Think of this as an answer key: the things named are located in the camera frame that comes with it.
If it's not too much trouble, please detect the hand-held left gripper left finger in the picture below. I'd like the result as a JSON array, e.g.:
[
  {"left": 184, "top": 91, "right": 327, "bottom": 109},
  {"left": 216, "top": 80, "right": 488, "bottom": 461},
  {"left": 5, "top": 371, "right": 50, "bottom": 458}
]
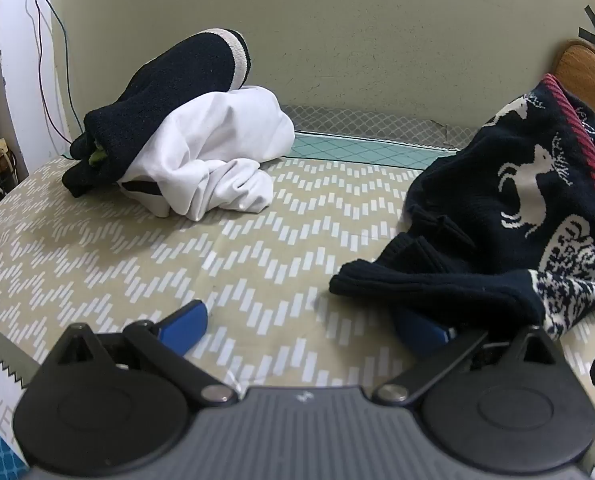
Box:
[{"left": 42, "top": 300, "right": 238, "bottom": 406}]

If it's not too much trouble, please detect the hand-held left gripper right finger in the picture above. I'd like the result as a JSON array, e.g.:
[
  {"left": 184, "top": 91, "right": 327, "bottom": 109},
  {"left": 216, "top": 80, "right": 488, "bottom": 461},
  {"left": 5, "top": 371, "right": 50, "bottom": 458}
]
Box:
[{"left": 372, "top": 310, "right": 568, "bottom": 406}]

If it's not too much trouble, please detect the navy deer print sweater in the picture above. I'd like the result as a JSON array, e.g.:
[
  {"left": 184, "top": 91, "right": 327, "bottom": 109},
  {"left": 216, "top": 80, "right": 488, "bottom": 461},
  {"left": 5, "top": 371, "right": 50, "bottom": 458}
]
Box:
[{"left": 329, "top": 74, "right": 595, "bottom": 341}]

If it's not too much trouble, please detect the beige chevron table cloth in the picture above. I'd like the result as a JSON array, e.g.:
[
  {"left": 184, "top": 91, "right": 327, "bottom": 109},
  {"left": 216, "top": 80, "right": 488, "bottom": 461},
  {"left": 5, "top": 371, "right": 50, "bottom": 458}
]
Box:
[{"left": 0, "top": 155, "right": 595, "bottom": 466}]

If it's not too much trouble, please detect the navy knit garment white stripe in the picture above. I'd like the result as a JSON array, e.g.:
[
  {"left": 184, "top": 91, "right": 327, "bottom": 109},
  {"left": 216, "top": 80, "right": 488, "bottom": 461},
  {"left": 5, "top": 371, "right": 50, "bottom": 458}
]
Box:
[{"left": 62, "top": 28, "right": 252, "bottom": 199}]

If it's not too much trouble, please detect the brown cushion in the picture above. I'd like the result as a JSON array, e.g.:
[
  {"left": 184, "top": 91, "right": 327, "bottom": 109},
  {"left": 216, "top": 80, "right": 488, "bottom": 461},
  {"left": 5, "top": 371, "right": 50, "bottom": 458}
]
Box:
[{"left": 550, "top": 40, "right": 595, "bottom": 111}]

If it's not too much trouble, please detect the thin blue cable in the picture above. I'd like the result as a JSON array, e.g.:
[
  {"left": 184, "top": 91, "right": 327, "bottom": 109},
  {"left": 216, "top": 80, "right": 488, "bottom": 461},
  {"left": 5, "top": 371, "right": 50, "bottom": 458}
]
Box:
[{"left": 35, "top": 0, "right": 87, "bottom": 133}]

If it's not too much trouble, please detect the thin red cable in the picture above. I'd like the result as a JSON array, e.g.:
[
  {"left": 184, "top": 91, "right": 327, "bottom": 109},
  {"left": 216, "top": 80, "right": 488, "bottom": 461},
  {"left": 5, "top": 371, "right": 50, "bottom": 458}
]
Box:
[{"left": 25, "top": 0, "right": 73, "bottom": 145}]

